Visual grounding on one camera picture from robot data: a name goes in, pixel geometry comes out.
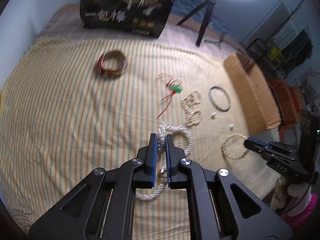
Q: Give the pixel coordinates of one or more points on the black clothes rack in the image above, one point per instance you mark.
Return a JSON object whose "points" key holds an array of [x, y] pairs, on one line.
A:
{"points": [[282, 41]]}

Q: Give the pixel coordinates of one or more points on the dark blue thin bangle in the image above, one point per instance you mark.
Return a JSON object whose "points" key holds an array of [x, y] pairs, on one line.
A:
{"points": [[219, 98]]}

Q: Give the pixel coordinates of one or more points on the black snack bag gold print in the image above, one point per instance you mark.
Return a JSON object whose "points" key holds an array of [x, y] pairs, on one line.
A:
{"points": [[144, 17]]}

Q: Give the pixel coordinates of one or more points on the pink plaid bed sheet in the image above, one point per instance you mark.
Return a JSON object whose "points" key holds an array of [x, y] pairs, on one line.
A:
{"points": [[66, 23]]}

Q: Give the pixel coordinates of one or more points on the landscape wall painting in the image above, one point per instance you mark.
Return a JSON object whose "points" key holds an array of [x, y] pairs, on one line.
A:
{"points": [[309, 85]]}

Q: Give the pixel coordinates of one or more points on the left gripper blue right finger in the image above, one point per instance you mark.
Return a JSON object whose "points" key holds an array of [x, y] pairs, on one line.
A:
{"points": [[178, 173]]}

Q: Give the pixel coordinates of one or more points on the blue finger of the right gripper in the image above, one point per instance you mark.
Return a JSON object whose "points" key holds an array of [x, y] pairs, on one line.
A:
{"points": [[256, 145]]}

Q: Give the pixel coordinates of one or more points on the brown cardboard box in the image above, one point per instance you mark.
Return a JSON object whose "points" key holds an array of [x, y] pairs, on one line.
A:
{"points": [[258, 104]]}

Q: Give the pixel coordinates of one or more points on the gloved right hand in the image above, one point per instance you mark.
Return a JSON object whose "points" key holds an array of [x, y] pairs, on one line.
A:
{"points": [[289, 198]]}

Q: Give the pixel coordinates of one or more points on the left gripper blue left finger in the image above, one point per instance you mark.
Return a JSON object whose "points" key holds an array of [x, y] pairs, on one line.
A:
{"points": [[144, 174]]}

